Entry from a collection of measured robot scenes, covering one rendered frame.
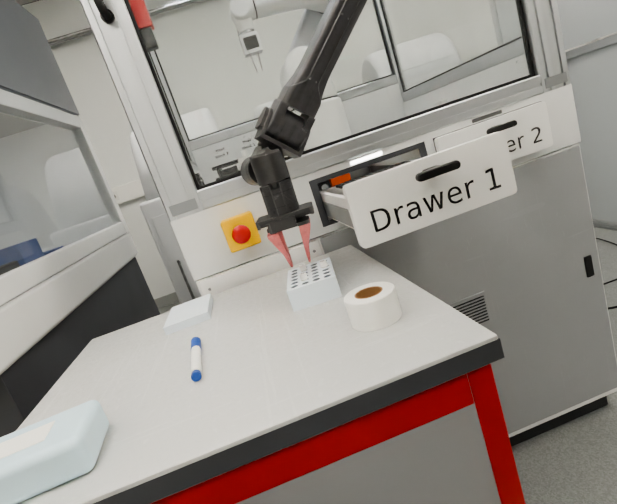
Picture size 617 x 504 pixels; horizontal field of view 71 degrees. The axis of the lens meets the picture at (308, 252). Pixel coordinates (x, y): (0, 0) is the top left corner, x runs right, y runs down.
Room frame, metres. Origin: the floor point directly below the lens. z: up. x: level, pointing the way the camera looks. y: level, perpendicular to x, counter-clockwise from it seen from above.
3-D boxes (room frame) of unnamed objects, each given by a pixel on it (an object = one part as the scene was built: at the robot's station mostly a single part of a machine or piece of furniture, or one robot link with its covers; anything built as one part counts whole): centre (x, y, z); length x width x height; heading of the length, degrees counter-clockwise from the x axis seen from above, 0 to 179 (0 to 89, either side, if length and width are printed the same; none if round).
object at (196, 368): (0.60, 0.21, 0.77); 0.14 x 0.02 x 0.02; 11
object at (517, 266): (1.49, -0.20, 0.40); 1.03 x 0.95 x 0.80; 96
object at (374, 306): (0.54, -0.06, 0.78); 0.07 x 0.07 x 0.04
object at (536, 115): (1.04, -0.51, 0.87); 0.29 x 0.02 x 0.11; 96
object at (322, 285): (0.73, 0.01, 0.78); 0.12 x 0.08 x 0.04; 177
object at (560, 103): (1.49, -0.19, 0.87); 1.02 x 0.95 x 0.14; 96
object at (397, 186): (0.71, -0.23, 0.87); 0.29 x 0.02 x 0.11; 96
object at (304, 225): (0.76, 0.01, 0.86); 0.07 x 0.07 x 0.09; 86
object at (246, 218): (0.96, 0.13, 0.88); 0.07 x 0.05 x 0.07; 96
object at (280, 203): (0.76, 0.02, 0.93); 0.10 x 0.07 x 0.07; 86
